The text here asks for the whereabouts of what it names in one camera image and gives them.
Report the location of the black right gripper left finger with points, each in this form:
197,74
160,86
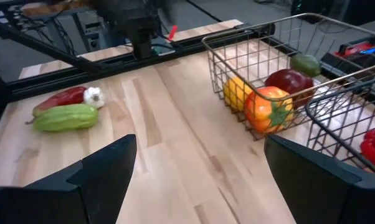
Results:
66,199

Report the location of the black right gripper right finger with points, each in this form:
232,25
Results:
324,196

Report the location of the large red bell pepper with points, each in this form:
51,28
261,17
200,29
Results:
374,146

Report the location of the green ridged cucumber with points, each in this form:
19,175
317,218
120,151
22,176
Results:
66,117

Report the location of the red chili pepper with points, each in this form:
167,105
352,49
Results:
63,98

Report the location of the orange tomato green calyx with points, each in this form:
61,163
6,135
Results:
268,109

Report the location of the white garlic bulb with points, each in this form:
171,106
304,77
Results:
94,97

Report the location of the dark red apple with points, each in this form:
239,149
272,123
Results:
288,82

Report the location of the green avocado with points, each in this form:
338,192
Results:
306,64

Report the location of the yellow orange citrus fruit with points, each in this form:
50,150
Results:
234,93

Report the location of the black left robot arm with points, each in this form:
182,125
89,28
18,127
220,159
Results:
137,28

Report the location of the red black power case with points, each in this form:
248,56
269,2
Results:
355,49

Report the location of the red clip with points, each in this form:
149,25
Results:
172,32

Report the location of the black metal rig frame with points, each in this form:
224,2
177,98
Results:
112,65

